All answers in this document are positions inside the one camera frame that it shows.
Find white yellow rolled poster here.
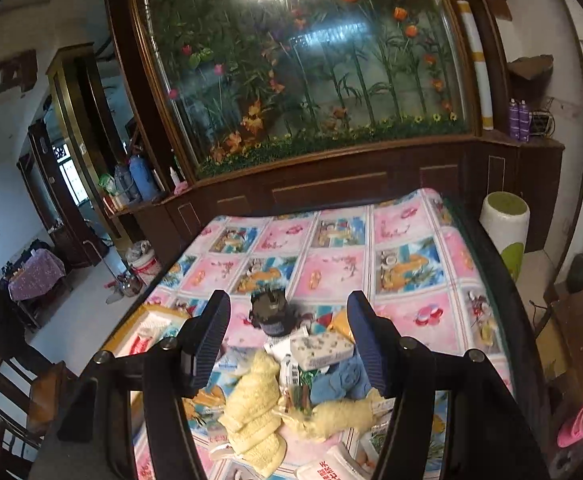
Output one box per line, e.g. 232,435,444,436
456,0,495,132

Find blue terry towel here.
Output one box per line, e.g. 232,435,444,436
310,357,373,405

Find blue thermos flask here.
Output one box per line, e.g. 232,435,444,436
128,154,158,201

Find black electric motor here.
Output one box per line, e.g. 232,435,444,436
248,289,293,339

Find printed pink tablecloth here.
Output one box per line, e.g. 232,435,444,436
136,187,518,480

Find white packet with red label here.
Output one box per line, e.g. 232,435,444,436
130,329,162,356

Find wooden side table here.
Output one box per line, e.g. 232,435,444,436
545,284,583,412

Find tangled cables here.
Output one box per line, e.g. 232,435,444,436
530,106,555,139

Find dark wooden cabinet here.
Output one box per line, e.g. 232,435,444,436
101,0,565,272

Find clear pack of coloured cloths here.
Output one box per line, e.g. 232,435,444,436
281,382,320,414

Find brown wooden piece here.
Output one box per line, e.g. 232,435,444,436
506,54,555,81

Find yellow terry towel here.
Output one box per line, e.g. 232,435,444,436
281,389,390,444
218,348,288,479

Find dark wooden chair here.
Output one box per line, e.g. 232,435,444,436
0,330,72,480

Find green white sachet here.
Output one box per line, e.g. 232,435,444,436
364,422,397,461

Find clear glass jar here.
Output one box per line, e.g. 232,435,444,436
118,269,145,297

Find purple floral table cover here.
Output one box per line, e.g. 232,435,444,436
8,249,67,302

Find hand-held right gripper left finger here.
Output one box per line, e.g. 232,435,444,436
58,290,232,480

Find white plastic bucket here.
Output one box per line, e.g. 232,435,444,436
126,240,162,286

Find lemon print tissue pack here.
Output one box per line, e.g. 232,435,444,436
290,332,355,371

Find blue print tissue pack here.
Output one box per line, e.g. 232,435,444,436
218,347,252,372

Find yellow cardboard box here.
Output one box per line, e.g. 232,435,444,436
98,302,207,366

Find yellow plastic packet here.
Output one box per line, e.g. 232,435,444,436
328,309,360,349

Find white green ceramic vase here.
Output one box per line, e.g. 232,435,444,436
478,190,531,286

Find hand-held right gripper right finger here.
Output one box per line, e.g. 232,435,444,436
346,290,552,480

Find white glove packet red print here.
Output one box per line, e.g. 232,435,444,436
295,455,372,480

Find clear plastic bottle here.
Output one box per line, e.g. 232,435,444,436
113,162,132,201

